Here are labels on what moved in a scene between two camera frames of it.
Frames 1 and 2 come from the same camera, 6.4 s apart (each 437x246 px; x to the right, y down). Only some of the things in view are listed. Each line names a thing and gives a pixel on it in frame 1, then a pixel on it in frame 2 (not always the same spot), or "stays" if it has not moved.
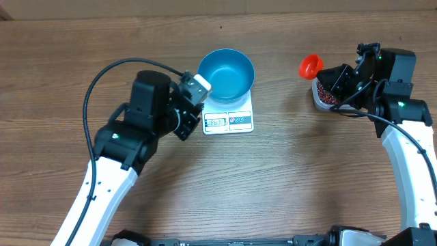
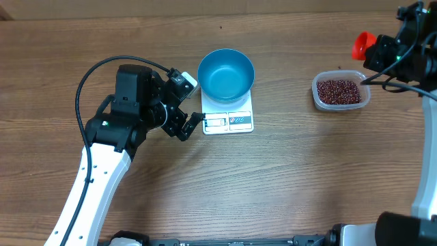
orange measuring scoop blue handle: x=310 y=65 to x=362 y=42
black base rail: x=298 y=241 stays
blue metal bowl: x=231 y=73 stays
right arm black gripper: x=343 y=75 to x=377 y=59
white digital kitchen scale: x=227 y=119 stays
